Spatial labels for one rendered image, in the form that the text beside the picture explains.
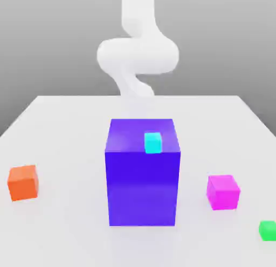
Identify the small cyan cube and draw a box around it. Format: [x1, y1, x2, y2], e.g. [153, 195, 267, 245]
[143, 132, 163, 154]

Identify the small magenta cube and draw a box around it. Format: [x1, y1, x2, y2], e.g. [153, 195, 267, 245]
[206, 174, 242, 211]

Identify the small orange cube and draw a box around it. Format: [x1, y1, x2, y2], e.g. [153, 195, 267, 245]
[6, 164, 39, 202]

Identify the small green cube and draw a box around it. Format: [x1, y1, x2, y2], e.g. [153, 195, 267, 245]
[258, 220, 276, 242]

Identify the large purple box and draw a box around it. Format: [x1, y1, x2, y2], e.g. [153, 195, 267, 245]
[104, 118, 181, 227]

